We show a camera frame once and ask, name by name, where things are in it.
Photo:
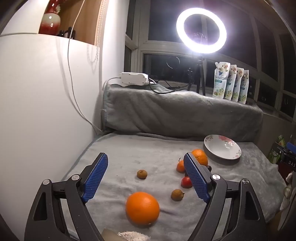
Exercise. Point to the white cloth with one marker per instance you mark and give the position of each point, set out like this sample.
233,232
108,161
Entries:
288,191

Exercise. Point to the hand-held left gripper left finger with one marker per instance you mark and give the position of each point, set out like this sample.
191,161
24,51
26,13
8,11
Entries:
96,178

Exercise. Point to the red cherry tomato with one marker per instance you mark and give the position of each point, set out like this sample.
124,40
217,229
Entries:
185,182

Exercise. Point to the green bag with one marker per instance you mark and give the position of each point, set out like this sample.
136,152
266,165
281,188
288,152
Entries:
276,149

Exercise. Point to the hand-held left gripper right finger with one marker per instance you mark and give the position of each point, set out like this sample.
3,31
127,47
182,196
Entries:
196,178

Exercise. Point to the floral white plate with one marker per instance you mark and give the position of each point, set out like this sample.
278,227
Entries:
222,147

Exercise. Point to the small mandarin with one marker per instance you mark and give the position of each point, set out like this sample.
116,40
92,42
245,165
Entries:
180,166

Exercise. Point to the white power strip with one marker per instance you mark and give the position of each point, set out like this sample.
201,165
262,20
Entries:
133,78

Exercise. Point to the beige fluffy cloth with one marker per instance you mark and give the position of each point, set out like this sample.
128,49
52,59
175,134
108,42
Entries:
131,236

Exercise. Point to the large speckled orange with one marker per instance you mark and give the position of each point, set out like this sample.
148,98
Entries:
201,157

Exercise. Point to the window frame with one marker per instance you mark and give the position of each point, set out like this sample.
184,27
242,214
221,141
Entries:
266,76

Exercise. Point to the wooden shelf niche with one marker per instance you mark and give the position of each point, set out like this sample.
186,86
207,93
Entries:
87,20

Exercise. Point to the black tripod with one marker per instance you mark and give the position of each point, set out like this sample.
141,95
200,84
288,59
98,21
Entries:
200,69

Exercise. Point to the large smooth orange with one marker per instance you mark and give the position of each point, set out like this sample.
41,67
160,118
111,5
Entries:
142,205

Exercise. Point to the small dark fruit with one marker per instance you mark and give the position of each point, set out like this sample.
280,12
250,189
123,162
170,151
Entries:
209,168

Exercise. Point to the red and white vase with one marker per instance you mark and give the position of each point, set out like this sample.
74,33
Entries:
49,23

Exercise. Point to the dark bottles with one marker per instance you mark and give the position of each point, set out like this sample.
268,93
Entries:
69,32

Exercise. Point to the grey fleece blanket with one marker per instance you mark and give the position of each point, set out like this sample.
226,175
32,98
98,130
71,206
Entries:
138,153
180,111

